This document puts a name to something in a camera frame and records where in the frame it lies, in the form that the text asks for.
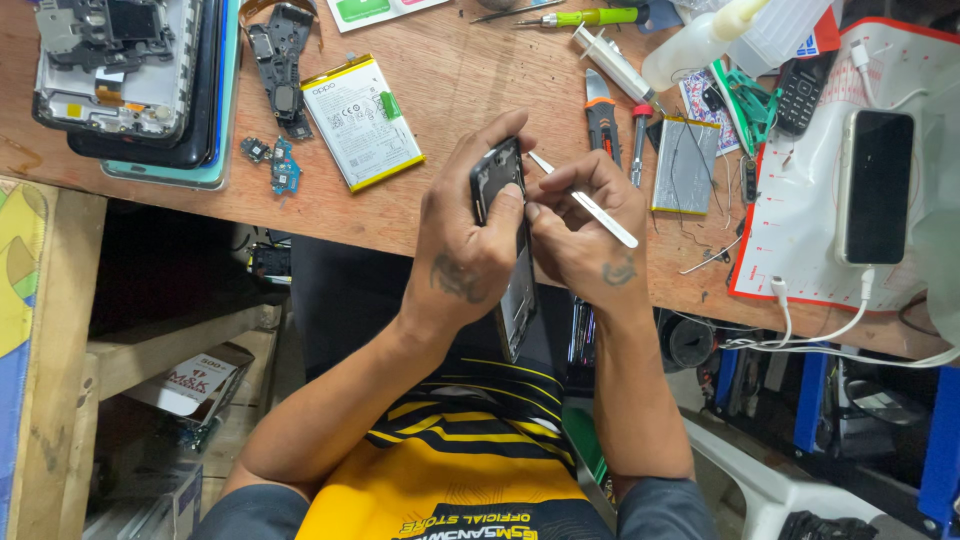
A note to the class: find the person's left hand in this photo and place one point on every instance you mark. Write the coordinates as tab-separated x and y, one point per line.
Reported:
454	247

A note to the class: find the person's right hand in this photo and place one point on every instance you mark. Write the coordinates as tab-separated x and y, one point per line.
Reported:
592	251

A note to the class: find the black phone frame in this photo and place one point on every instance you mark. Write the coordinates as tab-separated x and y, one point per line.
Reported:
520	300

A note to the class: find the red capped metal screwdriver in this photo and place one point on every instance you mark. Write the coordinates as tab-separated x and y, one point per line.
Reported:
639	142

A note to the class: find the silver battery with yellow edge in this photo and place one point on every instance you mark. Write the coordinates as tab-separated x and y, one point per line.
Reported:
684	169

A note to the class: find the orange and grey utility knife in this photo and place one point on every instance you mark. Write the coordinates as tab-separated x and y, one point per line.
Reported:
602	127

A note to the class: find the white battery with yellow edge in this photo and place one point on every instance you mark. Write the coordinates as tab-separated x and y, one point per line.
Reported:
361	124

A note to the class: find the small black oblong part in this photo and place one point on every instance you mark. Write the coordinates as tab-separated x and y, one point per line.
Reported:
748	180

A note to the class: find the small black device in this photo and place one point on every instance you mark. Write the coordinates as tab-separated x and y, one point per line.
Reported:
271	262

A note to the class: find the patterned paper card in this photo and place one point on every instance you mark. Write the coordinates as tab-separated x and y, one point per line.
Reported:
697	101

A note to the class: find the small blue circuit board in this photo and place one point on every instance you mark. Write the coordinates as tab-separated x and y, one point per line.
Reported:
285	169

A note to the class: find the clear plastic syringe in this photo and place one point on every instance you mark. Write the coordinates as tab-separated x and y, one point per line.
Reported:
616	66

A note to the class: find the white work mat red border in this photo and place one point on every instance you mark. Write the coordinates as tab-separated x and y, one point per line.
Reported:
802	225

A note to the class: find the green plastic clamp tool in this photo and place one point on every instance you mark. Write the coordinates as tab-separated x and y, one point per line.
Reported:
750	105

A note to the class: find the white plastic squeeze bottle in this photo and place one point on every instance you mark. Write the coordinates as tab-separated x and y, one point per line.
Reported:
686	49

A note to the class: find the yellow and black striped shirt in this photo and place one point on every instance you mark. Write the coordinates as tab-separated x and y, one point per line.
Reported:
465	480

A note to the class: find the thin metal probe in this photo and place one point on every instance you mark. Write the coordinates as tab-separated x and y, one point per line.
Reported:
517	10

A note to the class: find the blue plastic pick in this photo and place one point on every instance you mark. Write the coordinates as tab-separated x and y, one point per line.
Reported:
664	15

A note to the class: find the white card with green label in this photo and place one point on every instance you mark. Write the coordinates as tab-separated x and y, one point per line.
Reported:
375	11

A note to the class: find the black plastic phone cover piece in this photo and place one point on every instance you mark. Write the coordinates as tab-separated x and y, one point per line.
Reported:
279	67

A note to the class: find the teal smartphone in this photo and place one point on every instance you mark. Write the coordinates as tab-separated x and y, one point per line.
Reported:
225	135

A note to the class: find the black keypad phone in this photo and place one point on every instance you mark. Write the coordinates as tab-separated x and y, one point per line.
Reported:
804	94

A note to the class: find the white plastic chair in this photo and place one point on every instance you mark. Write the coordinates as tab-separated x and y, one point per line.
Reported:
765	480

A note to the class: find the cardboard box with red print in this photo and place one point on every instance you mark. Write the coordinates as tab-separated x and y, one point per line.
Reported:
199	379

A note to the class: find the clear plastic container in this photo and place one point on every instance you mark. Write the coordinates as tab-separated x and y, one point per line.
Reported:
780	34

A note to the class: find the white smartphone with dark screen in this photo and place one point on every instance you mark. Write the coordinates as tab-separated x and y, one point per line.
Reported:
876	187

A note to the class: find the red and blue packet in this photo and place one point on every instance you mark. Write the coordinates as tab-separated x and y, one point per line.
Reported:
821	37

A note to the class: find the blue metal rack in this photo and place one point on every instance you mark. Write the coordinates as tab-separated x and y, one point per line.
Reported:
941	442

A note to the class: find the wooden shelf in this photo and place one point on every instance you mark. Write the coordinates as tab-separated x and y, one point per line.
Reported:
60	375

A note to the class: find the colourful patterned cloth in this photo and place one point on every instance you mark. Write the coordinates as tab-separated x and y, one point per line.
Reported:
16	300

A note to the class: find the small black camera module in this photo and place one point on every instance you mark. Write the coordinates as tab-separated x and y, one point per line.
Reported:
255	148

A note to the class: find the disassembled phone with white frame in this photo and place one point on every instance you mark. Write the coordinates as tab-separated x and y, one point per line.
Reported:
112	67

